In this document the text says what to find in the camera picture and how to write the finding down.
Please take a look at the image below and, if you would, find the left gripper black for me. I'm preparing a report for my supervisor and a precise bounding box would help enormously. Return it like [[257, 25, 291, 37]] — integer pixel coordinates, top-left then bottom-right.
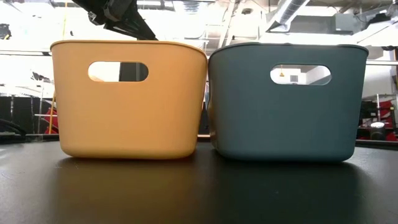
[[104, 6, 158, 82]]

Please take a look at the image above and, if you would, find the yellow plastic bin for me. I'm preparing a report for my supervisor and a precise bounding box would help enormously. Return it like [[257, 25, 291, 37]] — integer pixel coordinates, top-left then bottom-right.
[[49, 39, 208, 161]]

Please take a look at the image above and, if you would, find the red equipment behind table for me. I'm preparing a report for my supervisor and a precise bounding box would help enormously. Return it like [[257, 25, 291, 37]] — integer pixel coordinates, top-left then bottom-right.
[[44, 107, 59, 135]]

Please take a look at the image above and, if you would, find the black device on shelf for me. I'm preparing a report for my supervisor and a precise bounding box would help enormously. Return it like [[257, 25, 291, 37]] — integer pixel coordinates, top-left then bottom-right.
[[0, 23, 12, 40]]

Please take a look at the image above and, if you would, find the blue plastic bin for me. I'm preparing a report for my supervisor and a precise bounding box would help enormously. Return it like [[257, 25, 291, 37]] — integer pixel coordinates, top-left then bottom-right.
[[207, 42, 370, 163]]

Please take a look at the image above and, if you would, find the grey horizontal bar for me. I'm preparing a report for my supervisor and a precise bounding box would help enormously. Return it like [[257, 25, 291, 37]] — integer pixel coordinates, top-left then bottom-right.
[[366, 60, 398, 67]]

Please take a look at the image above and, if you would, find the black cylinder with white top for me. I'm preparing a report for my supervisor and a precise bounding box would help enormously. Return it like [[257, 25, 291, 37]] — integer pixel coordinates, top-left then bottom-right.
[[369, 121, 387, 141]]

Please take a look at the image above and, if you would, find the red machine with black parts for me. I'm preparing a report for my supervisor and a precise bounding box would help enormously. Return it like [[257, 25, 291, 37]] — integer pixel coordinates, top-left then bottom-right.
[[357, 98, 398, 142]]

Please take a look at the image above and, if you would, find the thick black cable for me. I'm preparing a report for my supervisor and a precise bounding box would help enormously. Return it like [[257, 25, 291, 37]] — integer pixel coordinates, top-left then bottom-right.
[[0, 119, 28, 137]]

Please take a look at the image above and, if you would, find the silver ceiling air duct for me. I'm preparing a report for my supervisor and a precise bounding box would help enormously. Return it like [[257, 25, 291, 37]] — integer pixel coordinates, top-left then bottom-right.
[[266, 0, 312, 33]]

